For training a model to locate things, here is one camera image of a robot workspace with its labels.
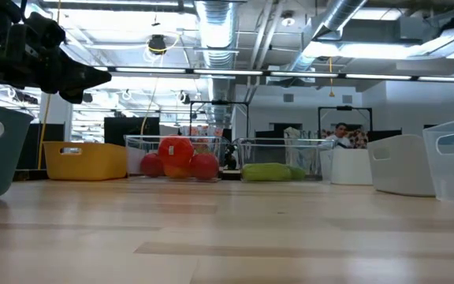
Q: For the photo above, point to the silver smooth ventilation duct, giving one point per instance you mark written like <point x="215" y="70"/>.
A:
<point x="341" y="16"/>

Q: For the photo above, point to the black flat monitor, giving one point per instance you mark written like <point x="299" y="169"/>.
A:
<point x="130" y="126"/>

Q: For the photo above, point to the silver ribbed ventilation duct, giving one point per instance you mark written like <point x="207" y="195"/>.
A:
<point x="217" y="31"/>

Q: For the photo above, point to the dark green cucumber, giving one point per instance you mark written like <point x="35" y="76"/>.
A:
<point x="298" y="173"/>

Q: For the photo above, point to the person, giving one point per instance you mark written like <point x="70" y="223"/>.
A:
<point x="341" y="131"/>

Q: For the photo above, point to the floral patterned cushion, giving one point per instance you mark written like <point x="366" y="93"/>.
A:
<point x="362" y="139"/>

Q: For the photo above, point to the bright red orange tomato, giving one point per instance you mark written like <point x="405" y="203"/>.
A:
<point x="177" y="173"/>

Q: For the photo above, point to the black metal stand frame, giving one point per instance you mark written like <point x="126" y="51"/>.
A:
<point x="345" y="108"/>

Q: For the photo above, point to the white draped cloth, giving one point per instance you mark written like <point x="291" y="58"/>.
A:
<point x="292" y="132"/>

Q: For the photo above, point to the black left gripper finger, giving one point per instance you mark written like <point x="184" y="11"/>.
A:
<point x="85" y="79"/>
<point x="74" y="98"/>

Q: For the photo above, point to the yellow plastic basket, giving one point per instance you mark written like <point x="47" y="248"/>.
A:
<point x="93" y="165"/>

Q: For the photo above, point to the frosted grey plastic bin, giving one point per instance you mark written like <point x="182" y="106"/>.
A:
<point x="400" y="169"/>

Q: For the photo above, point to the long ceiling light strip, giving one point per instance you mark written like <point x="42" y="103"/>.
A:
<point x="306" y="74"/>

